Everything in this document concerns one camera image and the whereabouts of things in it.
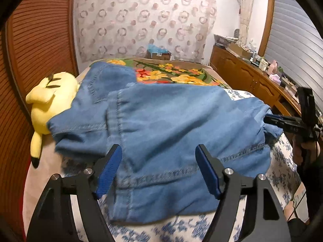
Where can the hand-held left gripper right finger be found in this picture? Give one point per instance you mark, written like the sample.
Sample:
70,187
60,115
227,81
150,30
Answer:
208,174

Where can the person's right forearm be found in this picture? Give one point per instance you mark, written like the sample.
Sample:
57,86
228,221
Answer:
311,174

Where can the pink container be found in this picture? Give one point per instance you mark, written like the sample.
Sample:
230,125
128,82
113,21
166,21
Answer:
274,78

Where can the person's right hand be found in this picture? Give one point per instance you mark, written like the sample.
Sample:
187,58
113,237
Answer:
299,153

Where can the wooden window frame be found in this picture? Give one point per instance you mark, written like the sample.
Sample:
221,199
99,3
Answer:
266,25

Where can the wooden sideboard cabinet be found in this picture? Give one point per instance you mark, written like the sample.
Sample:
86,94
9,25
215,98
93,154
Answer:
247,73

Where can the flat cardboard box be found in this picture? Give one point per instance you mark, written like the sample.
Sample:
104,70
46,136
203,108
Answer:
239,50

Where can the brown cardboard box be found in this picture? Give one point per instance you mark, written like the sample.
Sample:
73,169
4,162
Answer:
161,55

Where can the colourful floral blanket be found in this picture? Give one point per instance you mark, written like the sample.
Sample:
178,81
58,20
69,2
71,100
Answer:
171,73

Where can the grey window blind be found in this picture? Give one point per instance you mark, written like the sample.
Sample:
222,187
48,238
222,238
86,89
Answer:
295,37

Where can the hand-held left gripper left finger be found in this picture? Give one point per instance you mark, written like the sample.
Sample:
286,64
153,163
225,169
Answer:
108,174

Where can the tied cream curtain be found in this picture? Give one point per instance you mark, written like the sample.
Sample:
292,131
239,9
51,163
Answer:
246,10

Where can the light blue cloth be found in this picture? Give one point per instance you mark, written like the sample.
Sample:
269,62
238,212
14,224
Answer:
154,48

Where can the blue denim pants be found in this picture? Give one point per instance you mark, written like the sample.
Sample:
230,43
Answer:
164,121

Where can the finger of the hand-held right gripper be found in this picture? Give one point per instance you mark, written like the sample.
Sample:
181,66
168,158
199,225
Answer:
277,119
287,128

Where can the circle-patterned wall cloth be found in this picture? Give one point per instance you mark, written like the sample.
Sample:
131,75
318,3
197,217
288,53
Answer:
141,17

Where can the cluster of toiletry bottles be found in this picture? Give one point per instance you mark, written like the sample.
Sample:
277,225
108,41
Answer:
262,63

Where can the pale pink mattress cover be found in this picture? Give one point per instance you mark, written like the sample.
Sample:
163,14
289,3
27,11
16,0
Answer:
45,181

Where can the yellow plush toy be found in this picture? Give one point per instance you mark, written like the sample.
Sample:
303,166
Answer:
50,93

